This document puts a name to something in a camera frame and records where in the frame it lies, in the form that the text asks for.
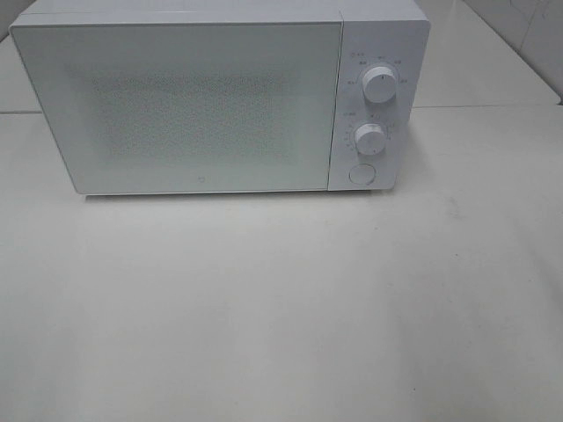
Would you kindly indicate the round white door button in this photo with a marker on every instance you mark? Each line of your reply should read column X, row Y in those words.
column 362, row 174

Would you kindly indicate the white microwave knob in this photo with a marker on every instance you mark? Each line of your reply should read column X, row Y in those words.
column 379, row 84
column 370, row 139

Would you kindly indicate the white microwave oven body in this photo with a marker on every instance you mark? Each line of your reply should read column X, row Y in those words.
column 394, row 33

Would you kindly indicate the white microwave door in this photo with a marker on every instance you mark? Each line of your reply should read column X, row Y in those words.
column 187, row 108

